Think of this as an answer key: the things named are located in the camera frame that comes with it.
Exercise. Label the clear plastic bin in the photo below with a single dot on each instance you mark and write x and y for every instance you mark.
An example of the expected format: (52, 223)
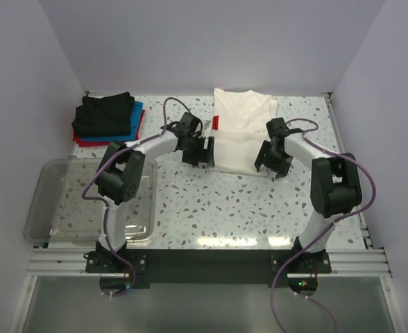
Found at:
(58, 213)

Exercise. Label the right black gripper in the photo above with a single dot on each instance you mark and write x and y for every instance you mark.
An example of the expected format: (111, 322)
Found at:
(273, 161)

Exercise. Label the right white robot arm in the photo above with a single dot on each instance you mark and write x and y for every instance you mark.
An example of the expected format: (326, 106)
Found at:
(335, 189)

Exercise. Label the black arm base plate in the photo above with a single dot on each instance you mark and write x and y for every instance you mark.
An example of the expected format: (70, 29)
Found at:
(139, 269)

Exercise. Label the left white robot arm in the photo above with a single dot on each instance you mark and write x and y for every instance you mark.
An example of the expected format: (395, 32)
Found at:
(120, 171)

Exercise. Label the white printed t-shirt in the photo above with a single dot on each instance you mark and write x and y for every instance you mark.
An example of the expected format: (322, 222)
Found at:
(239, 130)

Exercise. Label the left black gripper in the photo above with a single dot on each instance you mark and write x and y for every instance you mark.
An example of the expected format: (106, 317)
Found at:
(198, 150)

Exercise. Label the folded blue t-shirt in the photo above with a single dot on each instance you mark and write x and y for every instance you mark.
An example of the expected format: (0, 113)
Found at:
(134, 118)

